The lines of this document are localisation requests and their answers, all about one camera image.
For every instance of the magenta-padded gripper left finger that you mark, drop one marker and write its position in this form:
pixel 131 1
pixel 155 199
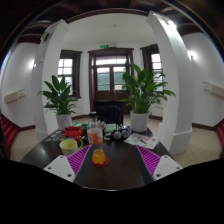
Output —
pixel 60 168

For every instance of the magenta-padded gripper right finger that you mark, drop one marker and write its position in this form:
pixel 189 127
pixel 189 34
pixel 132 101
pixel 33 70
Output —
pixel 166 168

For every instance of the clear orange drink bottle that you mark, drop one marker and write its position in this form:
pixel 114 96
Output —
pixel 95 136

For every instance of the pale yellow cup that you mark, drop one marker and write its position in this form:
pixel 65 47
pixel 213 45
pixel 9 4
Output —
pixel 68 147

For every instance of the round printed sticker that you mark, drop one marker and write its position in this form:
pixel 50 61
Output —
pixel 61 138
pixel 48 139
pixel 55 139
pixel 53 135

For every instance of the white printed leaflet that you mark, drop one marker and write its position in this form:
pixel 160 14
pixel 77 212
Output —
pixel 141 140

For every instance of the red plastic tray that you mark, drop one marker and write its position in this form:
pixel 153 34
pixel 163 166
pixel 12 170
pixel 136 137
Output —
pixel 73 131

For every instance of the flat round red coaster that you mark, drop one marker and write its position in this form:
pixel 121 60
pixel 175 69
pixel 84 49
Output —
pixel 106 163

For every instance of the green and white pack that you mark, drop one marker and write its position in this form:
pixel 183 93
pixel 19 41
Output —
pixel 80 125

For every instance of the grey ball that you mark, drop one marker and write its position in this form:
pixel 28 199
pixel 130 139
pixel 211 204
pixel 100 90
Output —
pixel 125 133
pixel 117 135

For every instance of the red carpeted staircase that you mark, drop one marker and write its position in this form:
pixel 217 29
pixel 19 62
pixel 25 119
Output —
pixel 220 133
pixel 8 131

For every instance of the folded green cloth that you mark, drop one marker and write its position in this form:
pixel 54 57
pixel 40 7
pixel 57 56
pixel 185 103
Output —
pixel 110 128

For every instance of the green plant in white pot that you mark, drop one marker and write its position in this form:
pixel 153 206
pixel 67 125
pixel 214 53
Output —
pixel 60 100
pixel 143 93

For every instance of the black chair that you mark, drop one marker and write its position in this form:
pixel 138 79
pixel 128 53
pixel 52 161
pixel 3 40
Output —
pixel 108 113

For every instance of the dark wooden glazed double door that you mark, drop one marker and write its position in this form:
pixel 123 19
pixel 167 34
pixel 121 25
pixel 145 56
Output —
pixel 110 93

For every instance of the dark wood framed window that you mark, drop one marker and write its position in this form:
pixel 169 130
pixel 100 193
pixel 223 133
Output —
pixel 65 65
pixel 155 61

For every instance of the green exit sign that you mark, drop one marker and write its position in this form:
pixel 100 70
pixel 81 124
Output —
pixel 104 46

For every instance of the dark wooden newel post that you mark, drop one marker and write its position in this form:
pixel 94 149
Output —
pixel 3 140

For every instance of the glowing wall lamp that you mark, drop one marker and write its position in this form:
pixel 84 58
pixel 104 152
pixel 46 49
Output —
pixel 31 63
pixel 191 55

